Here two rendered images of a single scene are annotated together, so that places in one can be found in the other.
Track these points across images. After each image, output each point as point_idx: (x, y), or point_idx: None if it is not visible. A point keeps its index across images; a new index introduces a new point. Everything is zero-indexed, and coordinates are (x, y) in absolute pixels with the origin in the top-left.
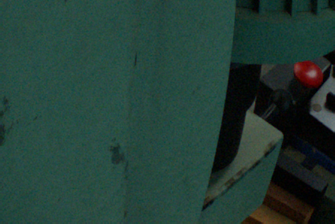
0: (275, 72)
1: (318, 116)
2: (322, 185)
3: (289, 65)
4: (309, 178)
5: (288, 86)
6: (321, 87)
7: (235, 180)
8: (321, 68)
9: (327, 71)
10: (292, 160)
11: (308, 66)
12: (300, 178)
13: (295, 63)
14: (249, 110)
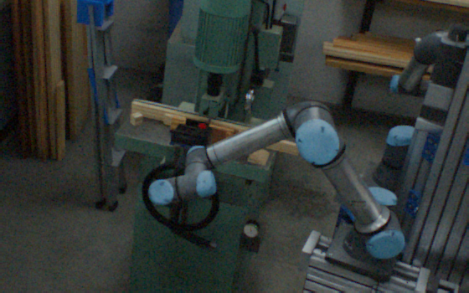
0: (210, 129)
1: (196, 127)
2: (187, 119)
3: (208, 131)
4: (191, 120)
5: (206, 127)
6: (198, 132)
7: (204, 92)
8: (199, 132)
9: (198, 133)
10: (198, 122)
11: (203, 125)
12: (193, 120)
13: (206, 125)
14: (208, 100)
